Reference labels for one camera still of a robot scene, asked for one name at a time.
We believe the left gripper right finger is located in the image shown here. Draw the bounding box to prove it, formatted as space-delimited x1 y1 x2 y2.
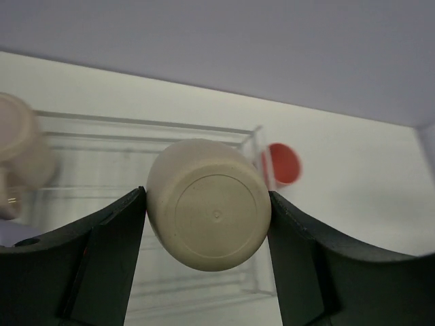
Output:
268 192 434 325

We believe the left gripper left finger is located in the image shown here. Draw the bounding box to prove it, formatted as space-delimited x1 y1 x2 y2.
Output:
1 187 146 325

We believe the pink ceramic mug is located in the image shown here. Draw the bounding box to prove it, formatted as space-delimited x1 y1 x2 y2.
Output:
1 92 57 220

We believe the beige plastic cup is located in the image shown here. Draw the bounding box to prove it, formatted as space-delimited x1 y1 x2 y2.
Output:
146 139 271 272

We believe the purple plastic cup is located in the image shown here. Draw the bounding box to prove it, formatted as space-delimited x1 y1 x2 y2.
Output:
0 220 42 247

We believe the red plastic cup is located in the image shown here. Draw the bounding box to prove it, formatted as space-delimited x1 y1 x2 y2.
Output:
260 143 302 190

